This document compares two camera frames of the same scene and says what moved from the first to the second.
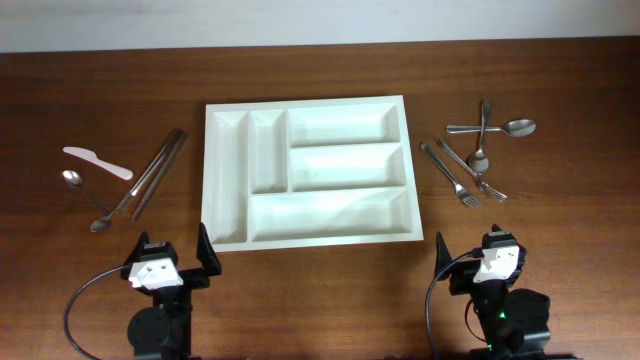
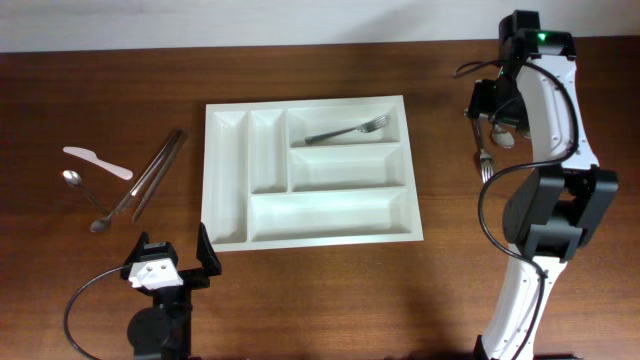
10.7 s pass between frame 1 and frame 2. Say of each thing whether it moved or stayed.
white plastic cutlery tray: stayed
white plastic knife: stayed
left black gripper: stayed
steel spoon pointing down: moved
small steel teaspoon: stayed
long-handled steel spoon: stayed
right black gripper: moved
